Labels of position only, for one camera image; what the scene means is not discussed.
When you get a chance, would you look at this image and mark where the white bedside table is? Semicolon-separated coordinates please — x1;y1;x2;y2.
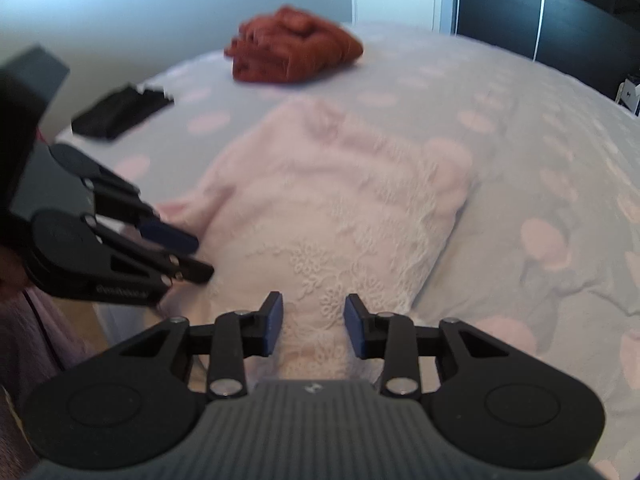
615;78;640;116

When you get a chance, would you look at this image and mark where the grey polka dot bedsheet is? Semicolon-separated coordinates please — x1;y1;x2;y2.
61;24;639;479

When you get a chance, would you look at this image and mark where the small black cloth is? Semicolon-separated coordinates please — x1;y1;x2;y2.
72;86;174;141

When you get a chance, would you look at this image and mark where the light pink fleece garment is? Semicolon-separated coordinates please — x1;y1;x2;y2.
160;98;473;382

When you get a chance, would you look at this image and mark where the black sliding wardrobe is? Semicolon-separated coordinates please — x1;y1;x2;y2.
456;0;639;98

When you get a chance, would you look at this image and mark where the rust red folded garment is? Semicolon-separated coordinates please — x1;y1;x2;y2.
224;6;363;84

